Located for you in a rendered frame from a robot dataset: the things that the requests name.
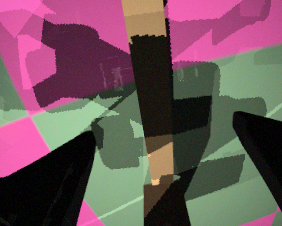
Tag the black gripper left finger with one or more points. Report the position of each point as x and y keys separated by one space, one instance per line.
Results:
x=50 y=191

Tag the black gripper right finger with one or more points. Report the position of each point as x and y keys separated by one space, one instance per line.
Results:
x=262 y=139

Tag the long wooden rail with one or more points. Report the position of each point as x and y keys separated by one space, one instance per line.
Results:
x=145 y=26

